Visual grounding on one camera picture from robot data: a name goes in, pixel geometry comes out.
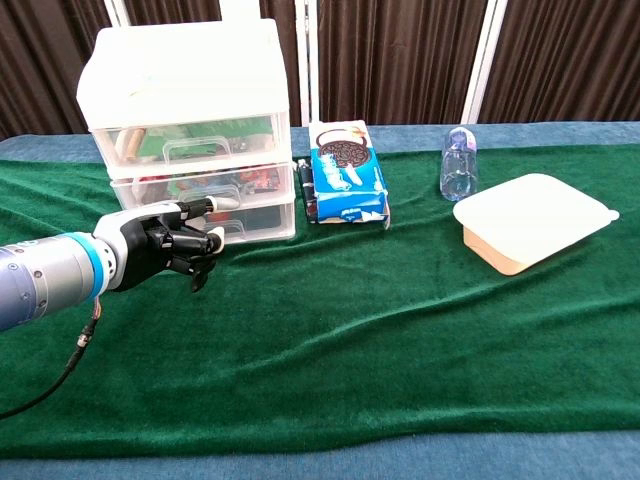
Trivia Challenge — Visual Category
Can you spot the left black grey robot hand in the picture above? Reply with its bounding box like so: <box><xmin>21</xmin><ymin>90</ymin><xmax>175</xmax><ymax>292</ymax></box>
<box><xmin>92</xmin><ymin>195</ymin><xmax>241</xmax><ymax>294</ymax></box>

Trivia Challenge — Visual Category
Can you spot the clear drawer with colourful contents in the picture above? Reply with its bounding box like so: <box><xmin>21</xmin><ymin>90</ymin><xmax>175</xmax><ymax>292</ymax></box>
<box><xmin>110</xmin><ymin>163</ymin><xmax>296</xmax><ymax>212</ymax></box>

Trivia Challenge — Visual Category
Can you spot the clear drawer with green contents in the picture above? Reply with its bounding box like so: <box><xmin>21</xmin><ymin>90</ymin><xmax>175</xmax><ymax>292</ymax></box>
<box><xmin>91</xmin><ymin>112</ymin><xmax>289</xmax><ymax>169</ymax></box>

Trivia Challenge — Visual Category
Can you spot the wooden roll in drawer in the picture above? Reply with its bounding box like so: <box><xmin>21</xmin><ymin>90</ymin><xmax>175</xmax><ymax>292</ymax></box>
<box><xmin>115</xmin><ymin>126</ymin><xmax>148</xmax><ymax>162</ymax></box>

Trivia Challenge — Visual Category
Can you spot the clear drawer with dark contents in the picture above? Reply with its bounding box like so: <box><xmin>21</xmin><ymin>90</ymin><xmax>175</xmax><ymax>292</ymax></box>
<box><xmin>197</xmin><ymin>199</ymin><xmax>297</xmax><ymax>246</ymax></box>

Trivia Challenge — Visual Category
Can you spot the green flat packet in drawer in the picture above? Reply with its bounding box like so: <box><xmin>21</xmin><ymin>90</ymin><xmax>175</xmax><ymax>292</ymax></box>
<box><xmin>139</xmin><ymin>116</ymin><xmax>274</xmax><ymax>159</ymax></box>

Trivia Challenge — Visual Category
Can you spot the small black cylindrical object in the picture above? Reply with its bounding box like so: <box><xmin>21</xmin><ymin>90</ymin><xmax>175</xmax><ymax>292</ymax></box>
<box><xmin>294</xmin><ymin>157</ymin><xmax>318</xmax><ymax>224</ymax></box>

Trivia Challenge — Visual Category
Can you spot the green velvet cloth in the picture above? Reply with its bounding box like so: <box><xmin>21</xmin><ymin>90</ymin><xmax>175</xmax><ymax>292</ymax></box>
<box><xmin>0</xmin><ymin>143</ymin><xmax>640</xmax><ymax>460</ymax></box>

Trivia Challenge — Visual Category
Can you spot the blue Oreo cookie box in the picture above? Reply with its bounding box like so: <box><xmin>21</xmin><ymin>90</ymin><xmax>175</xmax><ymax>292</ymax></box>
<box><xmin>307</xmin><ymin>119</ymin><xmax>392</xmax><ymax>231</ymax></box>

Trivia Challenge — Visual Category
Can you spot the blue table cover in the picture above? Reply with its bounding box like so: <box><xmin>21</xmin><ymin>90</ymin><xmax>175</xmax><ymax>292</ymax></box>
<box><xmin>0</xmin><ymin>120</ymin><xmax>640</xmax><ymax>480</ymax></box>

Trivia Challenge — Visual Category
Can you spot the clear plastic water bottle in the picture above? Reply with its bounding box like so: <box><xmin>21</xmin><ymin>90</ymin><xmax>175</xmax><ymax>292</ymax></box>
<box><xmin>439</xmin><ymin>125</ymin><xmax>479</xmax><ymax>203</ymax></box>

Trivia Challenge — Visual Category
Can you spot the beige rectangular food container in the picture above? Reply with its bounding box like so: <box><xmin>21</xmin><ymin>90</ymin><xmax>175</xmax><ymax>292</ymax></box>
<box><xmin>462</xmin><ymin>225</ymin><xmax>596</xmax><ymax>277</ymax></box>

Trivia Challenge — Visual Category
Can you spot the beige box with white lid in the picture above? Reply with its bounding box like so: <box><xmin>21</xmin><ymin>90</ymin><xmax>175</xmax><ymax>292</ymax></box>
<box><xmin>452</xmin><ymin>172</ymin><xmax>621</xmax><ymax>265</ymax></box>

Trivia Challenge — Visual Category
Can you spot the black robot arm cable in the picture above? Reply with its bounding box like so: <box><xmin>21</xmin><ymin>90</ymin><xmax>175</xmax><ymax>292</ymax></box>
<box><xmin>0</xmin><ymin>297</ymin><xmax>104</xmax><ymax>422</ymax></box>

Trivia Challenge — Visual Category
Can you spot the white plastic drawer unit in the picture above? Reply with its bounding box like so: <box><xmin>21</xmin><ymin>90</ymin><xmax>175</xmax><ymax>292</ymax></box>
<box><xmin>75</xmin><ymin>18</ymin><xmax>298</xmax><ymax>246</ymax></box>

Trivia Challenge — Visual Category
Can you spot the white screen frame post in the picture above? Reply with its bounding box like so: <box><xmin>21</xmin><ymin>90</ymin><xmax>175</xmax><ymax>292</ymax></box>
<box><xmin>459</xmin><ymin>0</ymin><xmax>509</xmax><ymax>126</ymax></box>
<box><xmin>293</xmin><ymin>0</ymin><xmax>322</xmax><ymax>128</ymax></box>
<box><xmin>102</xmin><ymin>0</ymin><xmax>133</xmax><ymax>29</ymax></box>

